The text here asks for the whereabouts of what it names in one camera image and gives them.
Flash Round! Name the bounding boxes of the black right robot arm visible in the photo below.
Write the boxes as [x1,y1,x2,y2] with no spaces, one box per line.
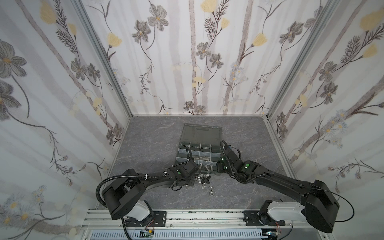
[221,145,340,234]

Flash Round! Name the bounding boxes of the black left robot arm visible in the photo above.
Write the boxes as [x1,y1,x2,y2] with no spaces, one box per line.
[96,160,200,221]

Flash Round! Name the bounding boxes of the grey plastic organizer box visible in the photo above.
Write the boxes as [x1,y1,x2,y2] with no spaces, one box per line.
[175,124,223,175]

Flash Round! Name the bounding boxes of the aluminium front rail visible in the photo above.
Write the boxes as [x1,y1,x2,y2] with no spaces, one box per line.
[81,209,313,231]

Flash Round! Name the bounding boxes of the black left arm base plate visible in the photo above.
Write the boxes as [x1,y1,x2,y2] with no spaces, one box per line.
[124,211,167,228]

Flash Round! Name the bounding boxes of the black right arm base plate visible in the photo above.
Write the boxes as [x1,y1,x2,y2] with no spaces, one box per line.
[243,211,286,227]

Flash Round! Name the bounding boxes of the white slotted cable duct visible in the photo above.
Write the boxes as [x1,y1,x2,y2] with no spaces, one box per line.
[89,228,265,240]

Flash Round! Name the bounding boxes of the black corrugated cable conduit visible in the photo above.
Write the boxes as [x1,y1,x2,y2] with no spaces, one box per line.
[95,173,169,208]

